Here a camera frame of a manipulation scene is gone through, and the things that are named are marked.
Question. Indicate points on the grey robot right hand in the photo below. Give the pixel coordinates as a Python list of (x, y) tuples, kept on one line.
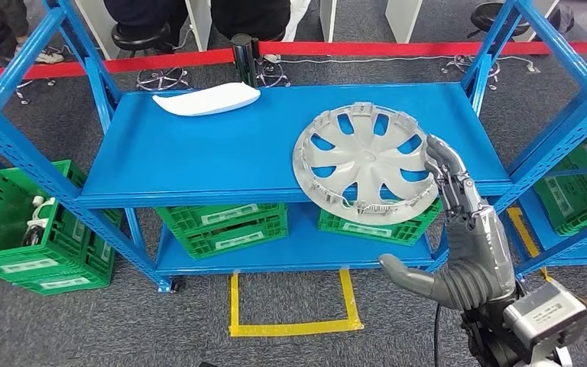
[(476, 238)]

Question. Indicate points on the yellow floor tape square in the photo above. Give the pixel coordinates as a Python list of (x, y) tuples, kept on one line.
[(524, 233), (293, 328)]

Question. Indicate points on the red barrier tape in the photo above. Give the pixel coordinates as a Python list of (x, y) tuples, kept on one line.
[(374, 49)]

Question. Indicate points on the black caster wheel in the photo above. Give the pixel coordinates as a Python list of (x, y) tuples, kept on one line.
[(177, 285)]

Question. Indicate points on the white curved plastic part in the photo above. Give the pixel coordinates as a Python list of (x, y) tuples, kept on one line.
[(207, 99)]

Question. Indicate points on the black barrier post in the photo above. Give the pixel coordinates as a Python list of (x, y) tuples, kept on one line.
[(243, 58)]

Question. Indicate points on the silver wheel cover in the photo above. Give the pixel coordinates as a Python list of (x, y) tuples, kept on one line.
[(369, 164)]

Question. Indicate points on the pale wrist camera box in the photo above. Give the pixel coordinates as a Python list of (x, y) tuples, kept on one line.
[(546, 314)]

